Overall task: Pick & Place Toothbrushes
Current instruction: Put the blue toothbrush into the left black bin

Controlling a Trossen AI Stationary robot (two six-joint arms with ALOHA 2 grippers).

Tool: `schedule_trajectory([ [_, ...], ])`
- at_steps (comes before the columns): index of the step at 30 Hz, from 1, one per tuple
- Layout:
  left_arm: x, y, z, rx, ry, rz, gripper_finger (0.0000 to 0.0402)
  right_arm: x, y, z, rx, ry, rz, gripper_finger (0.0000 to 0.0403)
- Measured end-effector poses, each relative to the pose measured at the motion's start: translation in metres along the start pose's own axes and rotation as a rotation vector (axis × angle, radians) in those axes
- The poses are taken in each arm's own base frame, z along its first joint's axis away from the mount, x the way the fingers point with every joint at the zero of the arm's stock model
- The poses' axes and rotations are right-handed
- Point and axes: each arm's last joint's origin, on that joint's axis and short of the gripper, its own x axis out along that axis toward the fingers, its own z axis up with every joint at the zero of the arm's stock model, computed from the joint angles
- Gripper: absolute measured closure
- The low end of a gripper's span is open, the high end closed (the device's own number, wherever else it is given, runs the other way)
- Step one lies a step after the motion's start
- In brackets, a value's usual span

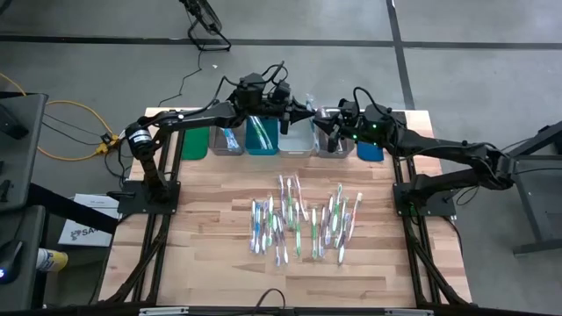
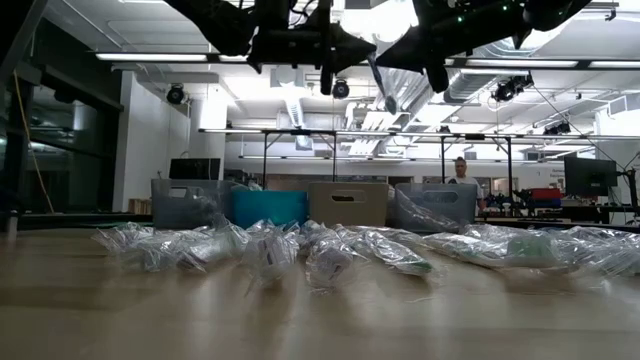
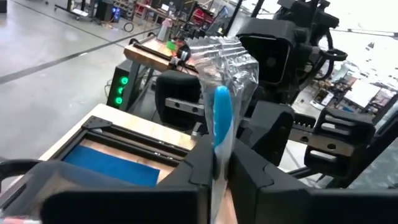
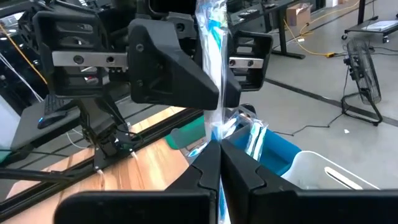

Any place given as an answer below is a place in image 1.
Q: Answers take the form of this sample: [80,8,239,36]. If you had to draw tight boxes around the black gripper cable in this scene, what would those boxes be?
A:
[209,60,291,111]
[352,85,399,133]

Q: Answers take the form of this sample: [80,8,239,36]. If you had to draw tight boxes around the green toothbrush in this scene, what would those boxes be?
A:
[310,206,319,260]
[267,196,275,248]
[249,116,267,150]
[285,176,294,230]
[331,183,343,234]
[334,197,349,249]
[293,200,303,259]
[256,117,274,150]

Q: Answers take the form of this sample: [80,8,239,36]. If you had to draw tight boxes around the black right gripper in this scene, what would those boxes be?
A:
[313,110,366,153]

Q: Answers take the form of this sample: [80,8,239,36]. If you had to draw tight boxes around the yellow power plug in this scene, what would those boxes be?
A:
[95,133,120,155]

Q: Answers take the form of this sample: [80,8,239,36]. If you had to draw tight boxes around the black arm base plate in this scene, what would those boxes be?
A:
[117,180,182,216]
[393,182,458,218]

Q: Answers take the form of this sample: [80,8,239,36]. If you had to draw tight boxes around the blue toothbrush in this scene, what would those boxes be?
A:
[255,201,263,255]
[222,126,241,153]
[305,93,317,133]

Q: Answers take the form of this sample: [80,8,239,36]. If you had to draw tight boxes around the black fan cable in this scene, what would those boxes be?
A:
[157,46,205,109]

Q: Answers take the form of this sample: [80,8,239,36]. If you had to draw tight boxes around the black desk frame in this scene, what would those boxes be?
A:
[504,120,562,256]

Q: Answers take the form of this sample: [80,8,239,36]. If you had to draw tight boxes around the black frame bracket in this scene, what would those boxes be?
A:
[90,109,474,316]

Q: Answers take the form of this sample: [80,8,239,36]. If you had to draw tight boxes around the white cardboard box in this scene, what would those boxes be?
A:
[58,192,121,248]

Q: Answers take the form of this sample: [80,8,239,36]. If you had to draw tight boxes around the yellow extension cable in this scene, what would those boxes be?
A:
[0,72,116,162]

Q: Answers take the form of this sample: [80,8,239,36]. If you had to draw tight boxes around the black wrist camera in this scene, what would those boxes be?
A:
[336,98,359,116]
[271,81,292,103]

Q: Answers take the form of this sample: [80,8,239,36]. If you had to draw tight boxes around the black looped cable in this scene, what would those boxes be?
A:
[252,287,287,311]

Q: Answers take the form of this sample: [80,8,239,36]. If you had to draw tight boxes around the white and yellow can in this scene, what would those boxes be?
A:
[35,248,69,273]

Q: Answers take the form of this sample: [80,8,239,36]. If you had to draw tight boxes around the black diagonal bar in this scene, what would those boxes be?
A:
[25,182,120,237]

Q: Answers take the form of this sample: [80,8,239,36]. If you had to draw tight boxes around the purple toothbrush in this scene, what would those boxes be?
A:
[261,199,270,255]
[278,215,290,265]
[272,213,282,268]
[277,174,286,219]
[249,199,257,252]
[325,195,335,246]
[336,212,352,266]
[317,205,327,259]

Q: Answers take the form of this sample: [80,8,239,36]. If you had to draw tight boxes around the green plastic lid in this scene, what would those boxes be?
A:
[181,126,211,162]

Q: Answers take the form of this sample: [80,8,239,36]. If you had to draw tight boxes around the grey translucent plastic bin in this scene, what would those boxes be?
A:
[314,107,356,159]
[209,124,246,157]

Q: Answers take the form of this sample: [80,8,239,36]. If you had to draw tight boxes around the teal plastic bin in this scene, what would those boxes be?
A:
[244,116,280,156]

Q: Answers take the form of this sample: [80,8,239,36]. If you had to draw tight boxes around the black floor fan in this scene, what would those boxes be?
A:
[177,0,233,53]

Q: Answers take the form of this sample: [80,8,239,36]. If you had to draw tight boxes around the black computer mouse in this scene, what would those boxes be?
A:
[0,239,24,285]

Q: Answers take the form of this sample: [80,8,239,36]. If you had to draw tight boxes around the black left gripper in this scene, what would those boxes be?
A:
[263,97,317,135]

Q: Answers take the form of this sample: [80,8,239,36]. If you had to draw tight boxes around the black box on desk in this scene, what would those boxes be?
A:
[0,103,31,140]

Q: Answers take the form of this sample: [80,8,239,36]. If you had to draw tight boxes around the grey desk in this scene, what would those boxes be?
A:
[0,91,49,214]
[0,205,47,313]

